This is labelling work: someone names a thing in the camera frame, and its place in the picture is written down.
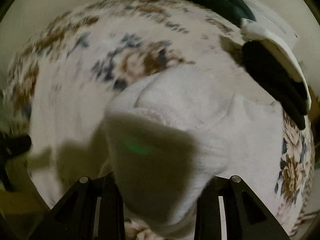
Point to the white knit sweater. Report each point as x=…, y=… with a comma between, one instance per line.
x=187, y=120

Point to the folded white garment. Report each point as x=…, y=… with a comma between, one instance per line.
x=282, y=50

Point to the folded black garment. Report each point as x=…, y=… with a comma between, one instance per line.
x=272, y=75

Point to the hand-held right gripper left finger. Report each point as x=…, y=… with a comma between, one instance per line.
x=107, y=205

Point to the floral blanket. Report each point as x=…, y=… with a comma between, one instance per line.
x=75, y=80

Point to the white bed headboard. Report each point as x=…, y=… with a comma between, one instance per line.
x=275, y=20

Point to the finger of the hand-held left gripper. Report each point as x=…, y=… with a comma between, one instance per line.
x=17, y=143

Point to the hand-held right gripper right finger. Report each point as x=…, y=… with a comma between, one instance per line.
x=212, y=205

